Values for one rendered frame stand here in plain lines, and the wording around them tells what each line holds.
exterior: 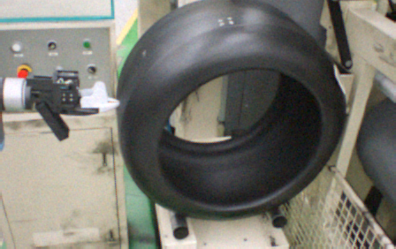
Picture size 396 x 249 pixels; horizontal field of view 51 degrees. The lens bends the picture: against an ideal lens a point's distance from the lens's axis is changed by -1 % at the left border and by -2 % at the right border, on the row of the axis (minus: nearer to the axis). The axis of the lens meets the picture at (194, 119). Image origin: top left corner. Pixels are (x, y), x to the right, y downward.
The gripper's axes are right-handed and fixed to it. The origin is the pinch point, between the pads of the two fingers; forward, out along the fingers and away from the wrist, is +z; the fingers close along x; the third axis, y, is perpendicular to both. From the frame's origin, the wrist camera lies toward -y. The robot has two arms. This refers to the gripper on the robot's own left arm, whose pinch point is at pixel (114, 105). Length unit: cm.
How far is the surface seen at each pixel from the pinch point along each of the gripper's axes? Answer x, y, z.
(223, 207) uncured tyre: -11.3, -22.9, 28.9
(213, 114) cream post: 25.4, -16.2, 33.3
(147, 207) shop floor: 94, -121, 27
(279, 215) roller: -11, -27, 46
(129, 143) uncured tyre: -9.8, -4.2, 3.4
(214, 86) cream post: 25.3, -5.9, 31.8
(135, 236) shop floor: 73, -122, 19
